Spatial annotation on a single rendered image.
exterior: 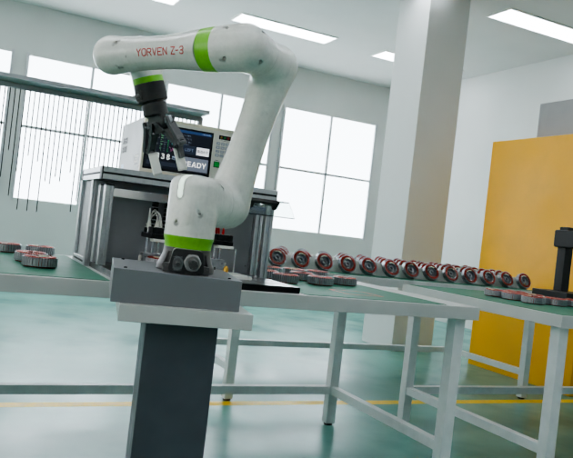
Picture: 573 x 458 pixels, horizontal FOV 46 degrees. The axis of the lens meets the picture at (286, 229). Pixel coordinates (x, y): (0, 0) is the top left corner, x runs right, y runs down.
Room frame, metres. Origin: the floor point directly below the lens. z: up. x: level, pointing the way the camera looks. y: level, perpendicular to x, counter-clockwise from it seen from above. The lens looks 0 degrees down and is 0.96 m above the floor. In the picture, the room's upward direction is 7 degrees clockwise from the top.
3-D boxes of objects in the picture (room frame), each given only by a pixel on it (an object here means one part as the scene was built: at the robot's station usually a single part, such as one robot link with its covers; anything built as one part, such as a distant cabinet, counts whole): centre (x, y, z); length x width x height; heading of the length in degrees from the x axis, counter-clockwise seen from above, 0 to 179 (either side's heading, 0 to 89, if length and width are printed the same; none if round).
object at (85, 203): (2.66, 0.78, 0.91); 0.28 x 0.03 x 0.32; 26
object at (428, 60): (6.48, -1.15, 1.65); 0.50 x 0.45 x 3.30; 26
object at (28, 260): (2.25, 0.80, 0.77); 0.11 x 0.11 x 0.04
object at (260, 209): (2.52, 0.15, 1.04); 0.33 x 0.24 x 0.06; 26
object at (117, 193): (2.53, 0.36, 1.03); 0.62 x 0.01 x 0.03; 116
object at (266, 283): (2.45, 0.32, 0.76); 0.64 x 0.47 x 0.02; 116
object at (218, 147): (2.74, 0.44, 1.22); 0.44 x 0.39 x 0.20; 116
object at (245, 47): (1.74, 0.18, 1.41); 0.18 x 0.13 x 0.12; 64
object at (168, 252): (1.72, 0.24, 0.86); 0.26 x 0.15 x 0.06; 10
